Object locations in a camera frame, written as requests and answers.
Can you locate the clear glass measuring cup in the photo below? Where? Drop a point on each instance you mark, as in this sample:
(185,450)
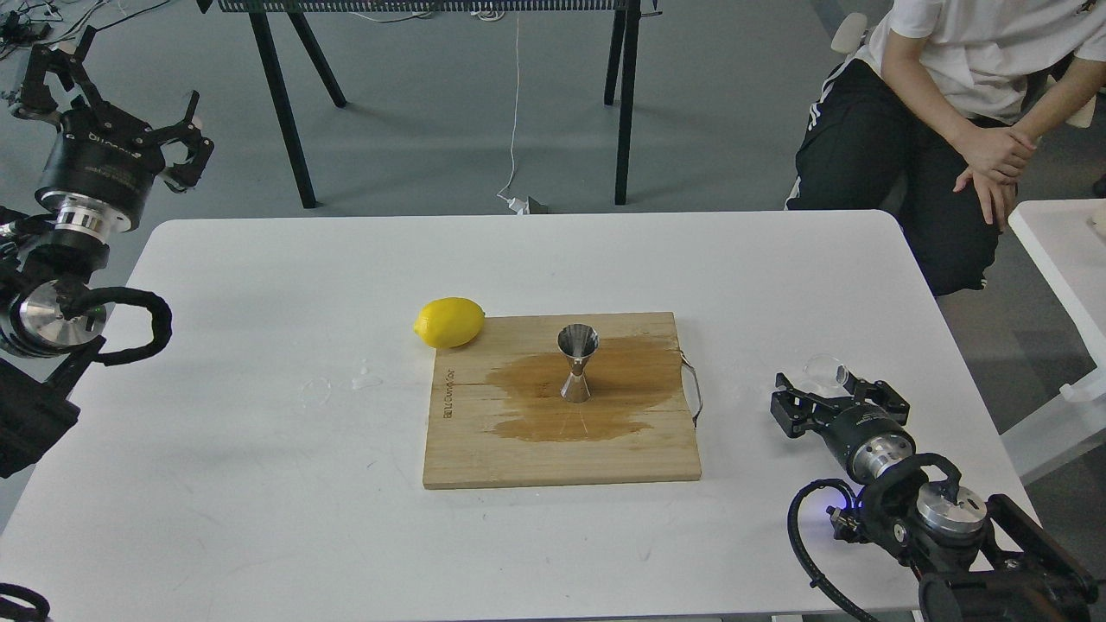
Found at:
(826,372)

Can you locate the seated person white shirt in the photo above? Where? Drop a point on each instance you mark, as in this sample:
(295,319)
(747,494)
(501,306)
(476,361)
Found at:
(951,97)

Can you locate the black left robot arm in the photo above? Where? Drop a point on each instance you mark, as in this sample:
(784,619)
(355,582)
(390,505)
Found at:
(48,308)

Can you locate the steel double jigger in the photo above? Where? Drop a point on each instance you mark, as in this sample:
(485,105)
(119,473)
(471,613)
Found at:
(577,342)

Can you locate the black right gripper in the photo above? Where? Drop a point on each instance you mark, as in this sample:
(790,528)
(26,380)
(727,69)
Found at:
(865,439)

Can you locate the yellow lemon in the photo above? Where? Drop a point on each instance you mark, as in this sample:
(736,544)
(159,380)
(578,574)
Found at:
(449,322)

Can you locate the black metal frame table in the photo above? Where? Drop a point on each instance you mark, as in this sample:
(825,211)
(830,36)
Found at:
(321,57)

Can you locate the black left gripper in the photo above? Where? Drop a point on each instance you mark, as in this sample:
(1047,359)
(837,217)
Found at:
(95,173)

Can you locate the wooden cutting board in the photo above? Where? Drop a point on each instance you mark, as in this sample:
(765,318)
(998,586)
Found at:
(497,417)

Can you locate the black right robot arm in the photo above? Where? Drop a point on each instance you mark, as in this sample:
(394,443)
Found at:
(975,559)

